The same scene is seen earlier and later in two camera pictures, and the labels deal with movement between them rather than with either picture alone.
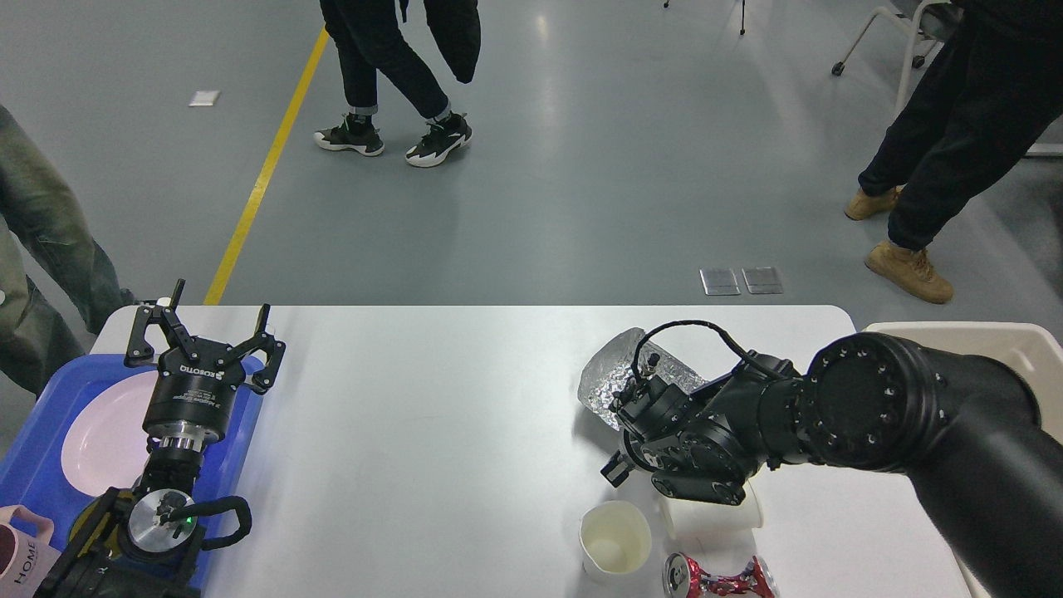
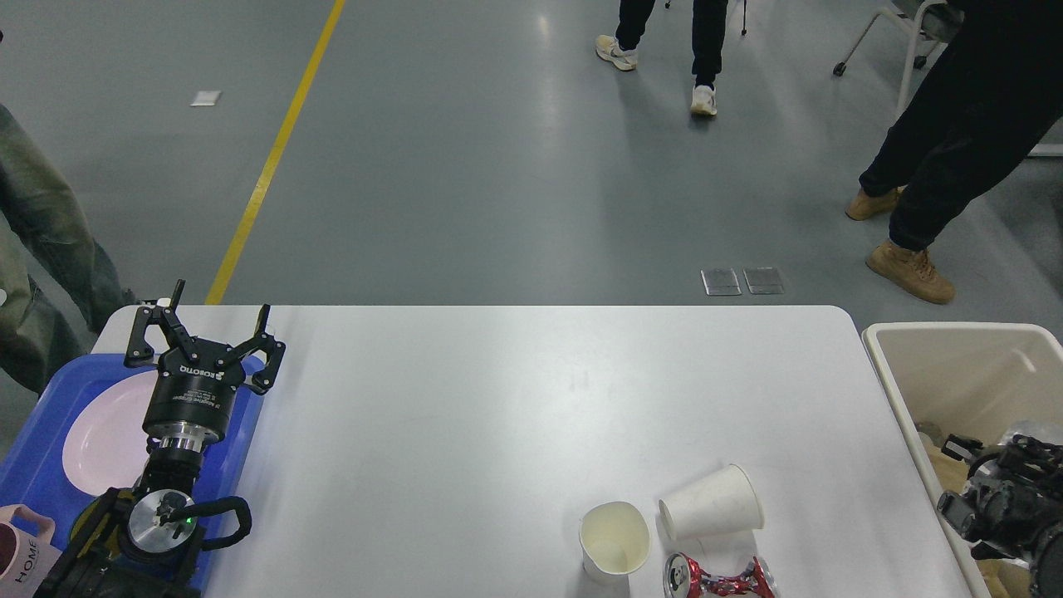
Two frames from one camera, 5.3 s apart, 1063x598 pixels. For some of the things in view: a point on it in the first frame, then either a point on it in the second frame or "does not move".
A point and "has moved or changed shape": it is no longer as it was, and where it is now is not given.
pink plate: (105, 443) does not move
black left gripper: (191, 399) does not move
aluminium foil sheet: (620, 357) has moved or changed shape
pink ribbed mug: (26, 561) does not move
